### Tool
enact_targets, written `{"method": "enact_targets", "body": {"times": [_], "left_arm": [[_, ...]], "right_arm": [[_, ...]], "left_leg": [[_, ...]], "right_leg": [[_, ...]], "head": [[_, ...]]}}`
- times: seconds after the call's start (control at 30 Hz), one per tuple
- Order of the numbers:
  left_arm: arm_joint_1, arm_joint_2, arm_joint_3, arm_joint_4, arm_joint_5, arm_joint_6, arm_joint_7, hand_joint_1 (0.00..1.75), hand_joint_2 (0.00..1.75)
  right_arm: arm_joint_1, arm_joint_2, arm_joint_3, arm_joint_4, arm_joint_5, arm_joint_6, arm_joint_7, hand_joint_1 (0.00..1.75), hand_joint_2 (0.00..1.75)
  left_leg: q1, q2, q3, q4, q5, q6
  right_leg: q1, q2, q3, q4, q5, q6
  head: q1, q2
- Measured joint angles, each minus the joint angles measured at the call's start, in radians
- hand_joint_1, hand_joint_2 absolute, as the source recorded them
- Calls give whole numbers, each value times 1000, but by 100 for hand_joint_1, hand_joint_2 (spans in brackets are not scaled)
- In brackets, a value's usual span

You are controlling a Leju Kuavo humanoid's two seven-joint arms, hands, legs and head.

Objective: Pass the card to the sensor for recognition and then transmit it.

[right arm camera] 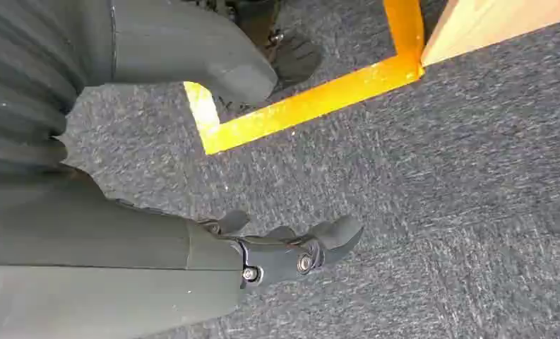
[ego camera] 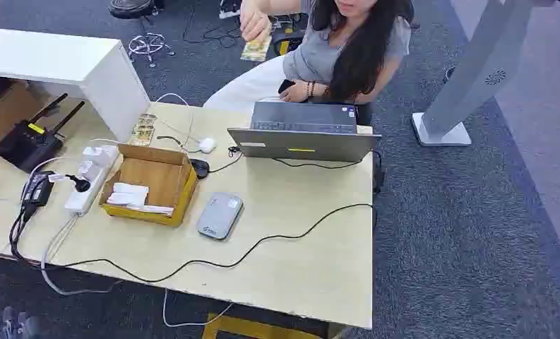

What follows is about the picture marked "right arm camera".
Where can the pale wooden desk panel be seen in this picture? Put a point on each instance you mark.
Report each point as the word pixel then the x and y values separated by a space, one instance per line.
pixel 485 23

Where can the ribbed grey right arm sleeve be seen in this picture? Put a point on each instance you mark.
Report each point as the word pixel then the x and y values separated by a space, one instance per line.
pixel 17 84

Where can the black robot foot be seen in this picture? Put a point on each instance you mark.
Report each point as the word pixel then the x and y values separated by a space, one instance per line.
pixel 293 58

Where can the yellow floor tape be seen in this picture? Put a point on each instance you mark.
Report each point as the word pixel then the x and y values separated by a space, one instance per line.
pixel 307 100

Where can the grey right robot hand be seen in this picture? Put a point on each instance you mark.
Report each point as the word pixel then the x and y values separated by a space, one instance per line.
pixel 97 262

